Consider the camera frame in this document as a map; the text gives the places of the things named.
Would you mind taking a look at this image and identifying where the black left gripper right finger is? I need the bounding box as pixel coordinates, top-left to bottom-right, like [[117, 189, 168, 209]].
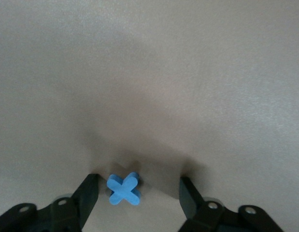
[[178, 177, 285, 232]]

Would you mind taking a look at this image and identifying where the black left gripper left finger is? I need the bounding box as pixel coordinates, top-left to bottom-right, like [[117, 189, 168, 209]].
[[0, 174, 100, 232]]

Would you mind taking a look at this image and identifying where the blue foam plus sign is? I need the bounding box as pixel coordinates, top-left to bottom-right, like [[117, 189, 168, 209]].
[[106, 171, 142, 206]]

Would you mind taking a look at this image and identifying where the brown table cloth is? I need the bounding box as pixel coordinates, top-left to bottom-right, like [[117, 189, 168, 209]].
[[0, 0, 299, 232]]

